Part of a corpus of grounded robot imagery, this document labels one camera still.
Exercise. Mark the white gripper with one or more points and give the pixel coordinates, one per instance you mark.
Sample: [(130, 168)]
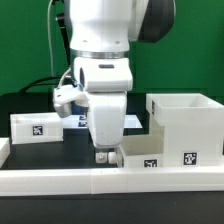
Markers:
[(105, 119)]

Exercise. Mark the white front drawer tray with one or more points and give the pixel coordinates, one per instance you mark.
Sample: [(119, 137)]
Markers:
[(138, 151)]

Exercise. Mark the white drawer tray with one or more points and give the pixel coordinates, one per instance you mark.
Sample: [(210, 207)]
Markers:
[(36, 128), (138, 151)]

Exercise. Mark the white drawer cabinet box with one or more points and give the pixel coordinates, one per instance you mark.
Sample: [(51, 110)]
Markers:
[(191, 127)]

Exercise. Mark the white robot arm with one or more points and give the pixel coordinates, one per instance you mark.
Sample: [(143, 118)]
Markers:
[(101, 33)]

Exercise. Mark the white fiducial marker sheet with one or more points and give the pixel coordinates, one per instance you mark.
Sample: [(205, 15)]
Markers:
[(79, 122)]

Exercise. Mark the white front barrier rail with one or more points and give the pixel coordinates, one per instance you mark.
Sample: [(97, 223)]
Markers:
[(109, 181)]

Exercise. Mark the white barrier rail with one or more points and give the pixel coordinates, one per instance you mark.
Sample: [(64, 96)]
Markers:
[(109, 181), (4, 150)]

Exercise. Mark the white left barrier rail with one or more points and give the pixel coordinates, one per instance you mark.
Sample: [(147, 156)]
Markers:
[(4, 150)]

